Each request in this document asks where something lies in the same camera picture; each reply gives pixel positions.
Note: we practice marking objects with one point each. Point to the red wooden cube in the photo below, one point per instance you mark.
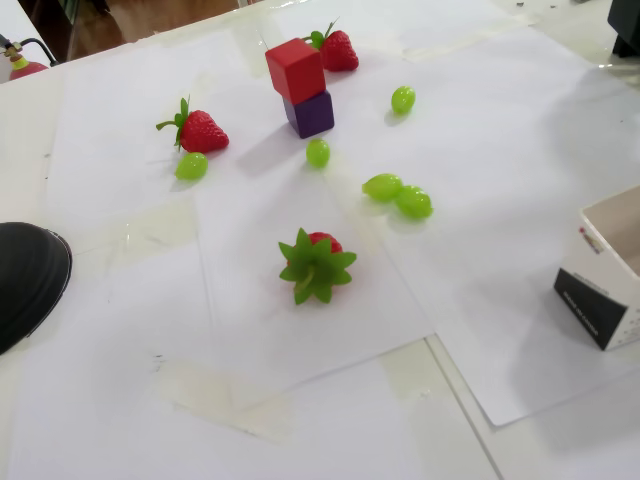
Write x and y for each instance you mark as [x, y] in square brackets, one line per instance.
[295, 70]

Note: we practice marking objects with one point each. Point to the purple wooden cube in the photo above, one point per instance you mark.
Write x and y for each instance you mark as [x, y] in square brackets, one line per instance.
[312, 117]

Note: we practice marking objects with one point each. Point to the plastic strawberry with wide leaves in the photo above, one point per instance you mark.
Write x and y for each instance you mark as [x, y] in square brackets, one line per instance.
[315, 270]

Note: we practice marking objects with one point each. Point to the green plastic grape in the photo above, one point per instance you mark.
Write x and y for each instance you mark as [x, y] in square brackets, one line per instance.
[382, 187]
[414, 201]
[318, 152]
[403, 99]
[191, 166]

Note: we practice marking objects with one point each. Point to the small white paper sheet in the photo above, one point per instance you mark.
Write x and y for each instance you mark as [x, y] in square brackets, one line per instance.
[260, 340]

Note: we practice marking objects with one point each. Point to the plastic strawberry with long stem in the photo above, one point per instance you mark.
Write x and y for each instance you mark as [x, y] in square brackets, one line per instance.
[202, 132]

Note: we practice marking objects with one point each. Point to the large white paper sheet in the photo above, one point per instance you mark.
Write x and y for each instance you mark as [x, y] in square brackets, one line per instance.
[500, 250]

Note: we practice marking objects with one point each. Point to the translucent tape strip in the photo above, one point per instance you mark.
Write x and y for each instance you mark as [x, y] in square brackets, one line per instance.
[225, 400]

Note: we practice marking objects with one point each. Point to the plastic strawberry with curled leaves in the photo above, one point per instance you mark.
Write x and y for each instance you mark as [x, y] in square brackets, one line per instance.
[340, 52]

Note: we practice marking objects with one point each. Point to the white and black cardboard box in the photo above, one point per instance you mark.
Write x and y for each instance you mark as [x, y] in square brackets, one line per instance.
[590, 310]

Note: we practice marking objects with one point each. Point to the black round object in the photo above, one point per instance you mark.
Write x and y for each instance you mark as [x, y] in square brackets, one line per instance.
[25, 280]

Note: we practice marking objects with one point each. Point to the red fire extinguisher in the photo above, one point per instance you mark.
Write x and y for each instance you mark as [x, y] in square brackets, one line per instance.
[27, 70]

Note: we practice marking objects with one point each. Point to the black boxy stand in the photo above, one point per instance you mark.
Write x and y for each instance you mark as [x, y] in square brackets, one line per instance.
[627, 25]

